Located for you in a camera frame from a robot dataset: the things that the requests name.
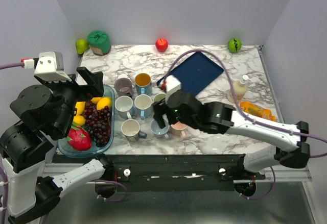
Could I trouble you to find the grey mug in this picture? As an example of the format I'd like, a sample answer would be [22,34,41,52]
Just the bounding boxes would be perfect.
[151,119,170,139]

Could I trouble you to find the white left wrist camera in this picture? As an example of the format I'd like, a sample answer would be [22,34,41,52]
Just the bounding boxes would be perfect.
[21,51,72,83]

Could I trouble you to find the red toy apple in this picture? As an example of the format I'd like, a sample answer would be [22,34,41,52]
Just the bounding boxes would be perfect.
[155,38,169,53]

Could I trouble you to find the light blue faceted mug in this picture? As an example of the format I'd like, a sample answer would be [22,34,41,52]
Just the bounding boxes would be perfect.
[134,94,153,120]

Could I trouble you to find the green toy pear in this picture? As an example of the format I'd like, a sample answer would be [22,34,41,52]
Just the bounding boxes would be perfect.
[76,39,89,55]

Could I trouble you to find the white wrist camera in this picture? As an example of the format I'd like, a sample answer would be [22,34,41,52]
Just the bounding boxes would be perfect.
[158,75,181,100]
[21,51,72,83]

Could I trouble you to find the dark teal mug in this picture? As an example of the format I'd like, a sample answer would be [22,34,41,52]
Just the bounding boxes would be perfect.
[121,119,148,142]

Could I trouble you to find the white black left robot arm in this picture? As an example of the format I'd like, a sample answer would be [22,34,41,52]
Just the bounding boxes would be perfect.
[1,67,114,223]

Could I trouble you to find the red toy dragon fruit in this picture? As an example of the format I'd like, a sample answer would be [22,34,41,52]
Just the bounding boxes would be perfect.
[67,126,92,151]

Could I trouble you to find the white pump bottle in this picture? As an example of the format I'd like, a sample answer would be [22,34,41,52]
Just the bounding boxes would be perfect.
[232,75,251,104]

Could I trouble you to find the teal plastic fruit bin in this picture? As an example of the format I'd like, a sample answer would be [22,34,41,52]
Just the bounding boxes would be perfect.
[58,85,115,158]

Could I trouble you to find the yellow toy mango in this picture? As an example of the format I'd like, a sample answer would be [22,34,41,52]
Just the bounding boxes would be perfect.
[75,102,86,116]

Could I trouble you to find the blue butterfly mug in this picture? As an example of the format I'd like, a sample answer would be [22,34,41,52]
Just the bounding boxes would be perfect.
[134,73,152,96]

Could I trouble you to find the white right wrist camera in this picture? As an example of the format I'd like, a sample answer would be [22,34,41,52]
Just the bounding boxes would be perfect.
[158,75,181,100]

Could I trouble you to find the dark blue mat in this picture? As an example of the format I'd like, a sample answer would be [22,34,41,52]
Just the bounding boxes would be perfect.
[170,52,224,96]

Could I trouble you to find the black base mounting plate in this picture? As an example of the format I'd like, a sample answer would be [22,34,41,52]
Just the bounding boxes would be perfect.
[96,154,265,192]

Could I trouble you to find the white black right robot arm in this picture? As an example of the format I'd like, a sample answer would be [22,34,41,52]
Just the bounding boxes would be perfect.
[152,90,310,179]

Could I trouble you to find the purple ceramic mug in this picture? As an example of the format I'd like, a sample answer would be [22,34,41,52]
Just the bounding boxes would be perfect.
[114,78,133,98]

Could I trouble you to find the light green mug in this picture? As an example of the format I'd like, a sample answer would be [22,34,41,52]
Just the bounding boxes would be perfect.
[153,93,166,102]

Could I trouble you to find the dark red toy grapes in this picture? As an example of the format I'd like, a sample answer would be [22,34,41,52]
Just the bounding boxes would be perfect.
[82,101,112,147]

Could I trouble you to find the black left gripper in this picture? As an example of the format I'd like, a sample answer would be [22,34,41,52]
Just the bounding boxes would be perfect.
[36,65,105,135]

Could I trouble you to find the small yellow toy lemon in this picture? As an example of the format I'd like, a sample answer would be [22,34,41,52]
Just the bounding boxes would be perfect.
[90,97,102,104]

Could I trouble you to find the aluminium rail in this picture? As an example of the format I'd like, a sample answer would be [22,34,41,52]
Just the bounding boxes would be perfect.
[233,160,313,184]

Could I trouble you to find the orange snack bag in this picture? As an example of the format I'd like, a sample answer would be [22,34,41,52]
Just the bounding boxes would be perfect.
[240,101,276,121]

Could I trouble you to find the blue white gradient mug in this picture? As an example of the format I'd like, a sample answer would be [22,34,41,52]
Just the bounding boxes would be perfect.
[115,96,135,119]

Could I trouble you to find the pink ceramic mug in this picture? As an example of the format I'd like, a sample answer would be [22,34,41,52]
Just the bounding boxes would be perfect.
[170,122,187,138]

